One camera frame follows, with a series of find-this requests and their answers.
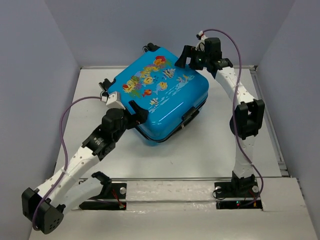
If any blue hard-shell suitcase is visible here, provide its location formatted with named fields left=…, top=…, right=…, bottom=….
left=99, top=43, right=209, bottom=143

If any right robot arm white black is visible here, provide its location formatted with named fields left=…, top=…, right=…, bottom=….
left=175, top=45, right=265, bottom=196

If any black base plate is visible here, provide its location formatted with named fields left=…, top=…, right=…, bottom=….
left=78, top=182, right=127, bottom=211
left=212, top=181, right=263, bottom=210

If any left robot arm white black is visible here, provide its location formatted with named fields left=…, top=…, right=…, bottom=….
left=21, top=100, right=149, bottom=235

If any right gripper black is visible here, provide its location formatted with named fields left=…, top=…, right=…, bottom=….
left=173, top=45, right=210, bottom=71

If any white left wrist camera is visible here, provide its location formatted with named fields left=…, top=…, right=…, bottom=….
left=101, top=91, right=126, bottom=110

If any purple cable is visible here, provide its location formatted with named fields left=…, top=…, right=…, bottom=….
left=32, top=96, right=108, bottom=231
left=196, top=28, right=264, bottom=207

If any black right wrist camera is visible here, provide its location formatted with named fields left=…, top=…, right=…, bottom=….
left=204, top=37, right=221, bottom=54

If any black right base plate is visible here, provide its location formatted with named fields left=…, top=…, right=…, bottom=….
left=212, top=181, right=263, bottom=210

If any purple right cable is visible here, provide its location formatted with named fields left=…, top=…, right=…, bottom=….
left=196, top=28, right=264, bottom=207

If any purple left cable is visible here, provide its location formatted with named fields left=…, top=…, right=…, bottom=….
left=32, top=96, right=108, bottom=231

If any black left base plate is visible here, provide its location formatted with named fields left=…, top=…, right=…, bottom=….
left=78, top=182, right=127, bottom=211

